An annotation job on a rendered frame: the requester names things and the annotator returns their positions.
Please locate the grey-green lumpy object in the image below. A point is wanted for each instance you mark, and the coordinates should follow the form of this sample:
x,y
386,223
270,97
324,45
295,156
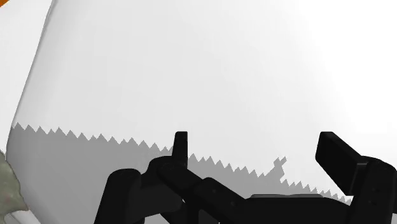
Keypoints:
x,y
9,189

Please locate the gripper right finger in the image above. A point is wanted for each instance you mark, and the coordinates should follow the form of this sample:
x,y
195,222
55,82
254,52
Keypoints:
x,y
372,186

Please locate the orange object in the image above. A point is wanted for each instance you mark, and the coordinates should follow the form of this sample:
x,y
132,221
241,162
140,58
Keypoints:
x,y
2,2

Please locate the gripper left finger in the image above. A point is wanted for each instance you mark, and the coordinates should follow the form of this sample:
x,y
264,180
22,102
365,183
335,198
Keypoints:
x,y
173,180

